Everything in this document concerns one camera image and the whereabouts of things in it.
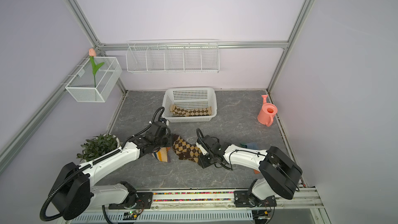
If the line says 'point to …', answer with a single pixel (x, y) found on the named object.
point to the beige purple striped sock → (162, 154)
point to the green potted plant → (99, 145)
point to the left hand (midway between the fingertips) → (172, 139)
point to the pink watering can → (268, 112)
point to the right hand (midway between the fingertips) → (201, 160)
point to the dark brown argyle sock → (185, 151)
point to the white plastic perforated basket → (189, 104)
